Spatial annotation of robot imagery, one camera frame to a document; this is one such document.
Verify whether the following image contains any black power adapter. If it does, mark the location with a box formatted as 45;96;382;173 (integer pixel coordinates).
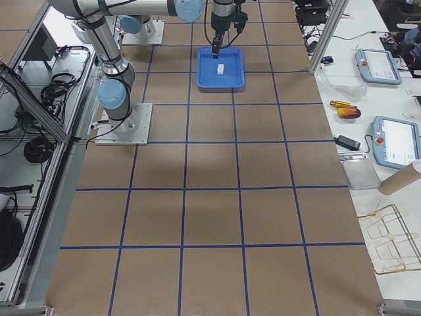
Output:
334;135;360;151

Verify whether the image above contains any brass cylinder tool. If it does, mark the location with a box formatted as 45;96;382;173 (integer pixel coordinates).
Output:
330;100;353;109

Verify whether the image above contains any teach pendant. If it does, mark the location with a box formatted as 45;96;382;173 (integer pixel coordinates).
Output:
372;116;420;169
355;49;402;86

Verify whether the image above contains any toy mango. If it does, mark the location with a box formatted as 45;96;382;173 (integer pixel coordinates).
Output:
336;107;361;119

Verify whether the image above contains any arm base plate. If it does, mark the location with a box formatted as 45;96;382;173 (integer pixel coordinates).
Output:
95;103;153;145
120;16;165;46

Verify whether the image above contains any cardboard tube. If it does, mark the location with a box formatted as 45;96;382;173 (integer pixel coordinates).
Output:
378;159;420;195

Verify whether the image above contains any blue plastic tray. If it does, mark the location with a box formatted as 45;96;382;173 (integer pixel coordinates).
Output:
197;47;245;89

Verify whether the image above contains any aluminium frame post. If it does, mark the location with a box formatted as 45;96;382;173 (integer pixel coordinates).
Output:
308;0;349;75

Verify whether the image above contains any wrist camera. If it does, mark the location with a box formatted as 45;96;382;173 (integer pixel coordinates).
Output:
232;7;248;34

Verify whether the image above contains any near teach pendant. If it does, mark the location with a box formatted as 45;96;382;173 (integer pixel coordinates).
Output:
372;116;420;169

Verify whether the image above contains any gold wire rack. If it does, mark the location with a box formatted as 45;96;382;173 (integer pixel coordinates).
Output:
358;204;420;275

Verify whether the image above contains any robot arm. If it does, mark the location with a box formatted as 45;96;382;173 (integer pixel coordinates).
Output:
210;0;234;59
49;1;204;134

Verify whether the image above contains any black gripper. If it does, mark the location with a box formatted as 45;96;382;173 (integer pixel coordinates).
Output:
210;13;232;59

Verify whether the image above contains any far teach pendant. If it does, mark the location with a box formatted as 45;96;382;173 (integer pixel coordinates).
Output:
355;49;402;86

